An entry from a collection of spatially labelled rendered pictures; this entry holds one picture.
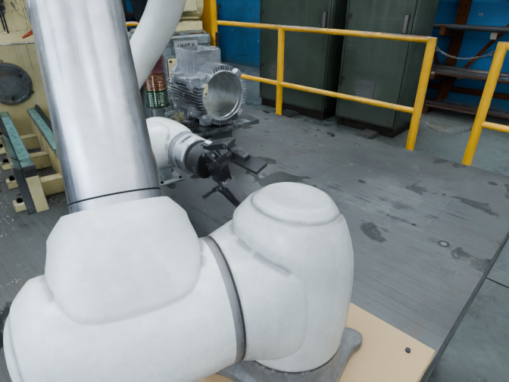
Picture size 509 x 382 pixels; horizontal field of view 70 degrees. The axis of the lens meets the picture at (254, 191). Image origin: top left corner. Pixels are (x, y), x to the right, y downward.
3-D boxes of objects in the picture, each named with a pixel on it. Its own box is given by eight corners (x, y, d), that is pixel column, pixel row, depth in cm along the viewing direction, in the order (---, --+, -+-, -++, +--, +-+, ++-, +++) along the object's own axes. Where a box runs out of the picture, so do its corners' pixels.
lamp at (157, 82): (141, 88, 100) (138, 71, 98) (161, 85, 103) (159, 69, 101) (149, 92, 96) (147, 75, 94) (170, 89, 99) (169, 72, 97)
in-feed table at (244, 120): (162, 147, 135) (158, 116, 130) (223, 133, 149) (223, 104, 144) (193, 169, 118) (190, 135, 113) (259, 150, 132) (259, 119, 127)
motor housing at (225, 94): (170, 116, 129) (163, 60, 120) (214, 106, 140) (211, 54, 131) (201, 130, 116) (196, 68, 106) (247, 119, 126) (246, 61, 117)
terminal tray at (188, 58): (176, 70, 124) (173, 48, 121) (202, 66, 130) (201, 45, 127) (195, 75, 116) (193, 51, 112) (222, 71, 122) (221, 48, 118)
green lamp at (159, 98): (143, 104, 102) (141, 88, 100) (163, 101, 105) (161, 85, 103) (151, 109, 98) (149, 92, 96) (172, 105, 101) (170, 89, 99)
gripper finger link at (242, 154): (232, 149, 71) (229, 136, 69) (250, 158, 68) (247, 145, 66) (226, 153, 71) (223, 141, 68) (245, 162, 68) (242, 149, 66)
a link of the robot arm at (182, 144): (162, 145, 81) (178, 153, 78) (193, 123, 85) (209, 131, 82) (176, 174, 88) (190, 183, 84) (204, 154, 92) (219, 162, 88)
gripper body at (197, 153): (192, 180, 84) (218, 196, 79) (180, 151, 79) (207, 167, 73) (215, 162, 88) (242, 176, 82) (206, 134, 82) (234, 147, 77)
